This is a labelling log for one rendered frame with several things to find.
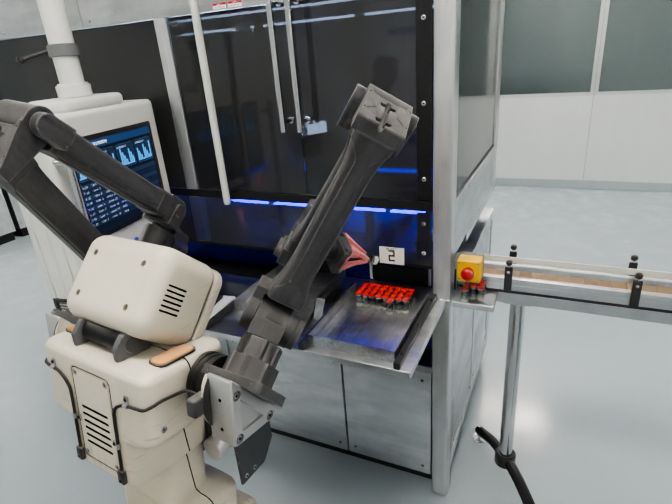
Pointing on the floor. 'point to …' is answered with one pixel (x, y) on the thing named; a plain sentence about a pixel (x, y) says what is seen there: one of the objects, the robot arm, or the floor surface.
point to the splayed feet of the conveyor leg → (505, 463)
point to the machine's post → (444, 226)
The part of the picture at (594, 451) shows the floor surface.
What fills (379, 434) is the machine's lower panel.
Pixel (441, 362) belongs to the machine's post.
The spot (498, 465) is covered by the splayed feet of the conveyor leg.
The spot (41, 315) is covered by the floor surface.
